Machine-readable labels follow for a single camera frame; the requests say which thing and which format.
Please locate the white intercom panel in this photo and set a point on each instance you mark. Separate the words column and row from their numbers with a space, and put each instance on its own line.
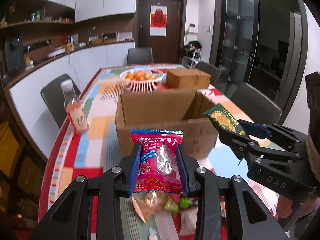
column 192, row 28

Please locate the dark chair left side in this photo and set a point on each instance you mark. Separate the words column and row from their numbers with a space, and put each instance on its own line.
column 53, row 97

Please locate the red fu poster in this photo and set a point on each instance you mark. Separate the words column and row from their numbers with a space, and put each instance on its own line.
column 158, row 20

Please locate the dark chair far end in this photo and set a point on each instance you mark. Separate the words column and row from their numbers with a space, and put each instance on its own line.
column 139, row 56

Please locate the brown entrance door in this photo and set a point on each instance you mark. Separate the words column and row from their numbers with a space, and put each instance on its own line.
column 164, row 49

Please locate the brown cardboard box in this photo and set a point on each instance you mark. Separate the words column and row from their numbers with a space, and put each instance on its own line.
column 172, row 109

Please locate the white fruit basket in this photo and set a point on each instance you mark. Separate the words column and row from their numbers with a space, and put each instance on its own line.
column 141, row 80

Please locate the pink drink bottle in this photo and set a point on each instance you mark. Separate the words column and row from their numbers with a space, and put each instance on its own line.
column 73, row 107

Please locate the person's right hand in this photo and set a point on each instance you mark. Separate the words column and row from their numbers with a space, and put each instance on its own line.
column 284, row 206

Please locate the pink snack packet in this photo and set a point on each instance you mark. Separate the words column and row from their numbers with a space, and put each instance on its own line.
column 150, row 204

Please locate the dark chair right far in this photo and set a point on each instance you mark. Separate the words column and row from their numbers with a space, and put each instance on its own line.
column 210, row 69

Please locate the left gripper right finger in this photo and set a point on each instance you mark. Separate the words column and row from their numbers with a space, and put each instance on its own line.
column 247, row 216

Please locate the green snack packet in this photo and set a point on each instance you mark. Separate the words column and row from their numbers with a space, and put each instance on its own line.
column 222, row 119

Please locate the green wrapped candy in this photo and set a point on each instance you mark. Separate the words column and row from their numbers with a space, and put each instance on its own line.
column 174, row 208

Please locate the white side cart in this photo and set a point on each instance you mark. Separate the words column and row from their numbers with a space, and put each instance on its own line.
column 191, row 54

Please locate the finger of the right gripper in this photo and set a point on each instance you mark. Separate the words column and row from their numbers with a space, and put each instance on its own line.
column 257, row 129
column 245, row 148

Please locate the red hawthorn snack packet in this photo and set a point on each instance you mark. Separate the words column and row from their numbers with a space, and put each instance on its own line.
column 158, row 169

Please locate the dark chair right near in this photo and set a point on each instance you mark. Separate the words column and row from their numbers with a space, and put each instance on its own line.
column 256, row 105

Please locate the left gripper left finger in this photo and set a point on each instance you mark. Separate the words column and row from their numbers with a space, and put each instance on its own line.
column 70, row 217

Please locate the woven wicker box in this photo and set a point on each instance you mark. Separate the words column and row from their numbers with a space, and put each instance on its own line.
column 187, row 79

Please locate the black glass cabinet door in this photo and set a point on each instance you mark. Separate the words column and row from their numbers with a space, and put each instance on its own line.
column 238, row 43

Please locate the dark chair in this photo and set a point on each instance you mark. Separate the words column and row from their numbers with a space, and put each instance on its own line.
column 210, row 69
column 53, row 97
column 256, row 105

